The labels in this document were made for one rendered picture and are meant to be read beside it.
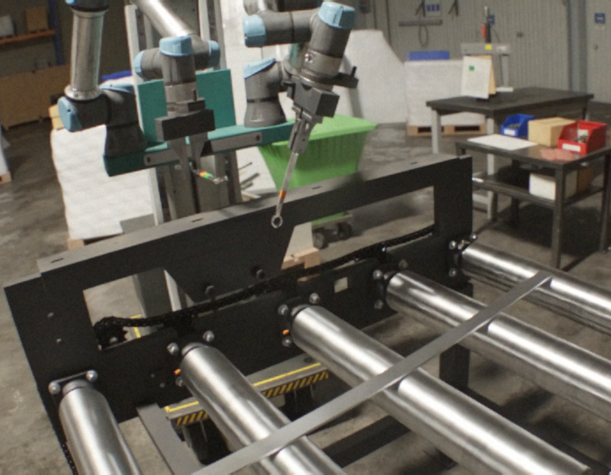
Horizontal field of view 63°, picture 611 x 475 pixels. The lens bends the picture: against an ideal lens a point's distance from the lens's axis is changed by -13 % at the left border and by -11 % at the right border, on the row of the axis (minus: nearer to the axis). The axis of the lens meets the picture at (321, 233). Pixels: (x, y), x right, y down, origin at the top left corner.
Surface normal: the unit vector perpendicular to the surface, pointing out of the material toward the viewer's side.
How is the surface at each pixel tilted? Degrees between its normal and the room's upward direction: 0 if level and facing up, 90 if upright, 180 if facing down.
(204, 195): 90
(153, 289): 90
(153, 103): 90
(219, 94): 90
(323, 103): 104
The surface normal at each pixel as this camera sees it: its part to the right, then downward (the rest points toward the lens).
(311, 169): 0.43, 0.45
